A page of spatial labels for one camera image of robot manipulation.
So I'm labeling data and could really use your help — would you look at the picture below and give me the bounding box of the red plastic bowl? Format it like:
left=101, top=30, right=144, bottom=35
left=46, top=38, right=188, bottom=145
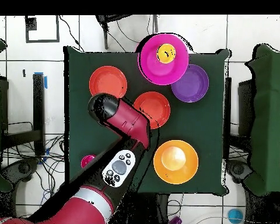
left=89, top=65, right=128, bottom=99
left=132, top=91, right=172, bottom=130

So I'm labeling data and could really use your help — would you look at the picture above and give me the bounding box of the blue tape strip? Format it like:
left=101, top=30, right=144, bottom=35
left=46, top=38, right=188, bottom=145
left=34, top=72, right=48, bottom=89

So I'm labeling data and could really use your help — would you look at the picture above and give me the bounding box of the yellow plastic cup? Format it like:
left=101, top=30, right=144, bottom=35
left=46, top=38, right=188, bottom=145
left=156, top=43, right=177, bottom=64

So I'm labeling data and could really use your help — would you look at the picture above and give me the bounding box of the black metal stand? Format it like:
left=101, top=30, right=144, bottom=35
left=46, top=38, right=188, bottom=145
left=1, top=73, right=46, bottom=157
left=223, top=76, right=255, bottom=162

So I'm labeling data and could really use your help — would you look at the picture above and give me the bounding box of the red plastic cup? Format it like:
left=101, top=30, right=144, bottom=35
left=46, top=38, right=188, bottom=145
left=80, top=154, right=97, bottom=169

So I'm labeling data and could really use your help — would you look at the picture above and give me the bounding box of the dark green tablecloth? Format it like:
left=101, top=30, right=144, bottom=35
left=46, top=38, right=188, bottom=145
left=63, top=45, right=232, bottom=196

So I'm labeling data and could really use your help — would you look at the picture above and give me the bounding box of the pink plastic bowl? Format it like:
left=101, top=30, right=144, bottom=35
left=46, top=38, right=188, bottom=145
left=136, top=33, right=190, bottom=86

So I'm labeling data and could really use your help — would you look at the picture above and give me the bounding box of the blue round object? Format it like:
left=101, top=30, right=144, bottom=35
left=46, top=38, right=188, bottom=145
left=227, top=208, right=244, bottom=224

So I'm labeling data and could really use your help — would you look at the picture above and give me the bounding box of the black cable tangle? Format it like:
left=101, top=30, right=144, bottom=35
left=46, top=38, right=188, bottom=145
left=1, top=134, right=69, bottom=206

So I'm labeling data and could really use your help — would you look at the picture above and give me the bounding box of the orange plastic bowl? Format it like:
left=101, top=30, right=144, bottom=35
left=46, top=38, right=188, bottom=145
left=153, top=139, right=200, bottom=186

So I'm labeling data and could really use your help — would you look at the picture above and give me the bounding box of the purple plastic bowl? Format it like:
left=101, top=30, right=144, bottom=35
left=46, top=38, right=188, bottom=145
left=170, top=64, right=210, bottom=103

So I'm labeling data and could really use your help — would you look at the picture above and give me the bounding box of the purple small object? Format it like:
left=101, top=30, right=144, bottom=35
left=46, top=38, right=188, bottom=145
left=169, top=215, right=183, bottom=224

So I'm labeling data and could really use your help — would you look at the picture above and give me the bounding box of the black square floor frame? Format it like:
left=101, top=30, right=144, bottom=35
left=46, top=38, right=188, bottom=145
left=24, top=15, right=61, bottom=44

